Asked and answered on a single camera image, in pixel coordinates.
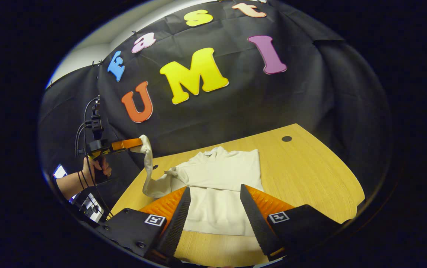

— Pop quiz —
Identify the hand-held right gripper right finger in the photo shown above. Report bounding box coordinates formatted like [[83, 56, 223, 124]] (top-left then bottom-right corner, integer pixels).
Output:
[[240, 184, 352, 262]]

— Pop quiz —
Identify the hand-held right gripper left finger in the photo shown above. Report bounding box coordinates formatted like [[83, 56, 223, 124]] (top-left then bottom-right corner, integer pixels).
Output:
[[95, 185, 192, 261]]

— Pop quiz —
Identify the cream sweatshirt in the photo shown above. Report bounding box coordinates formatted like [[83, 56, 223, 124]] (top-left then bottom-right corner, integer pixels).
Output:
[[141, 134, 265, 237]]

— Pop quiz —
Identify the computer monitor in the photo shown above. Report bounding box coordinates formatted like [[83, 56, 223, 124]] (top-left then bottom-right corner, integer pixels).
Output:
[[52, 164, 68, 179]]

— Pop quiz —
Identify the row of black cloth clips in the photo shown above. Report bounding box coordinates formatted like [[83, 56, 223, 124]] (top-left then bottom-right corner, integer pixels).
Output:
[[48, 30, 139, 88]]

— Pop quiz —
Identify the black backdrop cloth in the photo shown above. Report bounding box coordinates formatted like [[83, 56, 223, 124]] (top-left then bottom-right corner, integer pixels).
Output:
[[39, 0, 392, 209]]

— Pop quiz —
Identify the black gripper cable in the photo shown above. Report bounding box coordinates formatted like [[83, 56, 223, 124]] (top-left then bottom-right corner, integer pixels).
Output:
[[74, 97, 113, 218]]

